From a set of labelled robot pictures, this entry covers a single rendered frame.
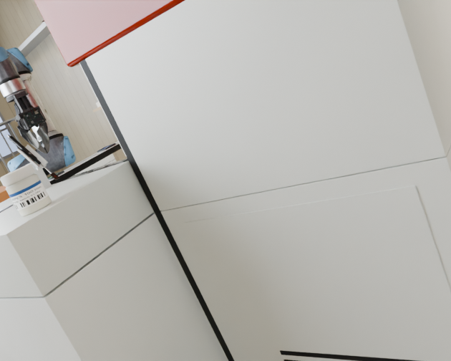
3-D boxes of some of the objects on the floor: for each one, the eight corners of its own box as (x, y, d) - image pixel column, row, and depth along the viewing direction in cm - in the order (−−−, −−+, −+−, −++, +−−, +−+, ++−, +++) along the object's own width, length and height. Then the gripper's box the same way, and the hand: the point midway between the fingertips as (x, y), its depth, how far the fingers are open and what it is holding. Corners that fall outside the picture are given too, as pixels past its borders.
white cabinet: (342, 317, 183) (264, 128, 163) (211, 578, 111) (44, 299, 92) (220, 315, 223) (145, 163, 203) (66, 506, 152) (-72, 300, 132)
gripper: (5, 97, 146) (38, 157, 151) (32, 87, 150) (64, 145, 155) (1, 102, 153) (33, 159, 158) (27, 91, 157) (57, 147, 162)
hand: (44, 150), depth 158 cm, fingers closed
